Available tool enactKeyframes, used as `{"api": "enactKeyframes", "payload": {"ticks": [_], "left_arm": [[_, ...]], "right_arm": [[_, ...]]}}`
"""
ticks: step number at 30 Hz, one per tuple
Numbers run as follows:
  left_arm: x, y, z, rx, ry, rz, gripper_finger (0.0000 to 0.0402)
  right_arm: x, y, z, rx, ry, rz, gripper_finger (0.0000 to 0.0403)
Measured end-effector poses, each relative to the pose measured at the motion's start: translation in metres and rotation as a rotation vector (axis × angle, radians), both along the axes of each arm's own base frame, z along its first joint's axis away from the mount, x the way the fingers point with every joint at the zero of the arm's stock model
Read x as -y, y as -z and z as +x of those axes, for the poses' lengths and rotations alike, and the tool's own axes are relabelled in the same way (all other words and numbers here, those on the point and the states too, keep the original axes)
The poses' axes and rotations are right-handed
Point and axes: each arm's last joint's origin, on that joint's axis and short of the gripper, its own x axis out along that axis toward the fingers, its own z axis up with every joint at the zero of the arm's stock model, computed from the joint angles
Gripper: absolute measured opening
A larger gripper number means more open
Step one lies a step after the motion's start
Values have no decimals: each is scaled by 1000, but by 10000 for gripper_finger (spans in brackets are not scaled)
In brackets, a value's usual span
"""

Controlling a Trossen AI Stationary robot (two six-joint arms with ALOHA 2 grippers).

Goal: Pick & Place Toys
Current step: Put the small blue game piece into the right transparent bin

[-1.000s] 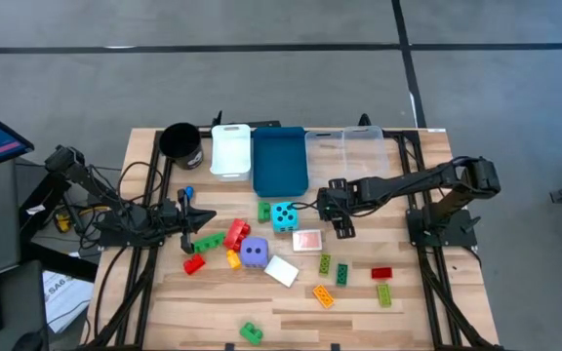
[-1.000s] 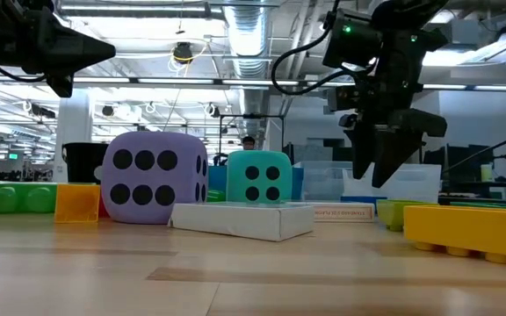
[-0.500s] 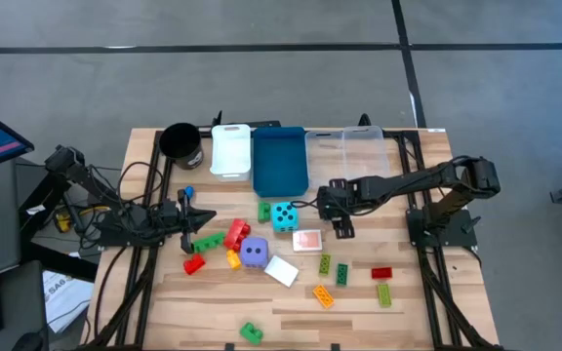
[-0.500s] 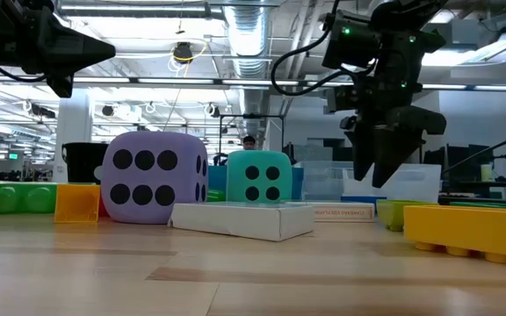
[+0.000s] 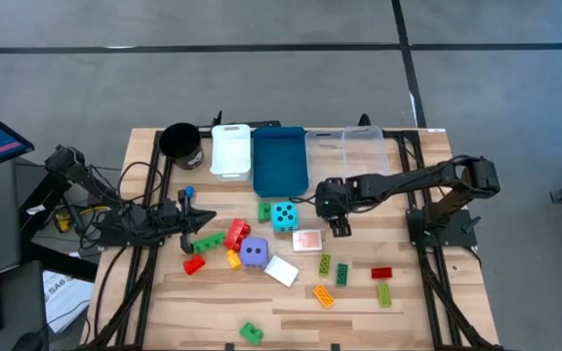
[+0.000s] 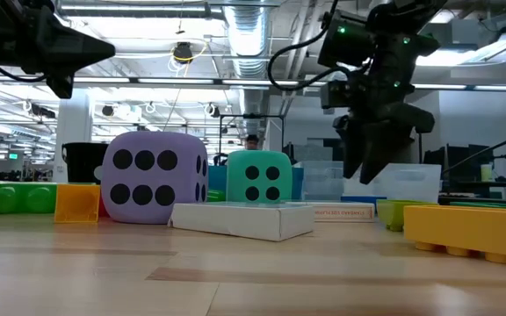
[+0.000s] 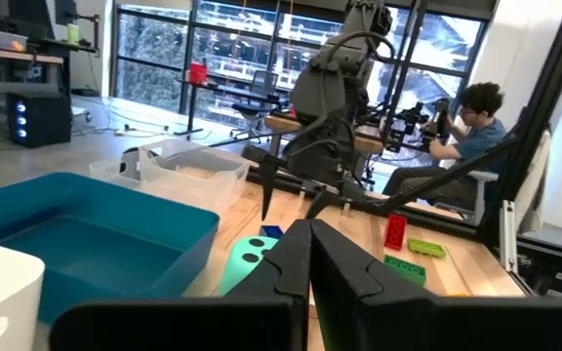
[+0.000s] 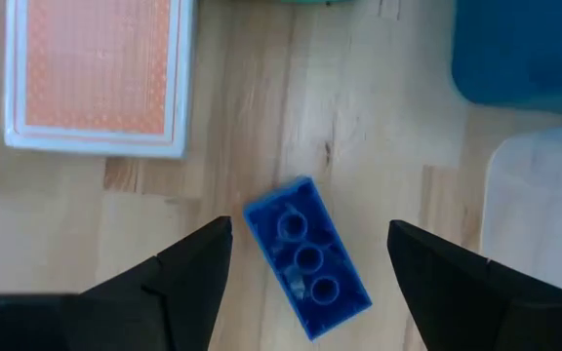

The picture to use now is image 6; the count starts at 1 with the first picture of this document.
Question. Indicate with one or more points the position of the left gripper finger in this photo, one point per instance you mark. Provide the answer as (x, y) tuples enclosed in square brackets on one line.
[(73, 39), (62, 83)]

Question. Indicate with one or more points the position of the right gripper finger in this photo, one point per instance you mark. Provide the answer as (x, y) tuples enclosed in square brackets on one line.
[(389, 140), (353, 149)]

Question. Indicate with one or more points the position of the blue toy brick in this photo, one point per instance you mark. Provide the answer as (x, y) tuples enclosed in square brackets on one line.
[(363, 199)]

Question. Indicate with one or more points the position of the orange playing card box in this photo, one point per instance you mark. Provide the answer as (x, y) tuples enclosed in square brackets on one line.
[(345, 213)]

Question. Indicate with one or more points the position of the lime green toy brick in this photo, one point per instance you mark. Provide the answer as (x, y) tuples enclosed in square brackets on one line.
[(393, 215)]

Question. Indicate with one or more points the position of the teal foam die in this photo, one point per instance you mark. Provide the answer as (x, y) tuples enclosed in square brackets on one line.
[(262, 182)]

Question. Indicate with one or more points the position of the large yellow toy brick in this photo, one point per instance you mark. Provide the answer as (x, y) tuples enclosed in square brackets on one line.
[(468, 230)]

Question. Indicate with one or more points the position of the small yellow toy brick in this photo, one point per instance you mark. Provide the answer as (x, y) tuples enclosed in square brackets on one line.
[(77, 204)]

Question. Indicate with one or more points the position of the long green toy brick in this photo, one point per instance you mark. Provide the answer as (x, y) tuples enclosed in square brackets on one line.
[(16, 198)]

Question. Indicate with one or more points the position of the purple foam die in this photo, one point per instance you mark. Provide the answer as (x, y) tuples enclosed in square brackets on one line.
[(147, 177)]

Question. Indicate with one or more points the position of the long ceiling light strip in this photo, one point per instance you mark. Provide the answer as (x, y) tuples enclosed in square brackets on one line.
[(103, 80)]

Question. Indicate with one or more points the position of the black desk monitors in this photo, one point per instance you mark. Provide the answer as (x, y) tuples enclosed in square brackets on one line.
[(459, 162)]

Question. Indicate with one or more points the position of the black bucket with eyes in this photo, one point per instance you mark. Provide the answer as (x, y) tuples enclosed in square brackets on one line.
[(84, 162)]

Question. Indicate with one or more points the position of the green exit sign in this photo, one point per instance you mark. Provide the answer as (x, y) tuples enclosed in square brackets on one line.
[(13, 155)]

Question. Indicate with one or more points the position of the person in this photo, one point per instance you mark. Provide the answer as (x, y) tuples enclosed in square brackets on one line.
[(251, 142)]

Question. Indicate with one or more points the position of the pale green cup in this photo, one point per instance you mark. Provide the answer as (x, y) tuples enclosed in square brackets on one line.
[(486, 173)]

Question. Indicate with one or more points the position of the black ceiling device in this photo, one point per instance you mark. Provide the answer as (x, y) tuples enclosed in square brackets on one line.
[(183, 52)]

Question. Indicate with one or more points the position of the white cardboard box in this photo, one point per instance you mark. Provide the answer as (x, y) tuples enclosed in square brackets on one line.
[(235, 221)]

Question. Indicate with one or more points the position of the blue plastic bin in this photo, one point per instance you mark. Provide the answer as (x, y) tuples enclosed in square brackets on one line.
[(217, 177)]

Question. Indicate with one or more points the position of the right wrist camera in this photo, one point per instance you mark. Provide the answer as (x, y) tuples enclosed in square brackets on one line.
[(336, 94)]

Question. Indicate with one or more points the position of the black aluminium table frame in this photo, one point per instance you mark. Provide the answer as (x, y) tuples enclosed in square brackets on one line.
[(464, 198)]

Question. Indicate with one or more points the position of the black stand frame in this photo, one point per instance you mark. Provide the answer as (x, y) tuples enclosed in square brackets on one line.
[(253, 116)]

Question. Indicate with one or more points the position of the silver ventilation duct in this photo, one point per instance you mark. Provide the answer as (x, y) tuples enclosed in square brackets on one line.
[(248, 35)]

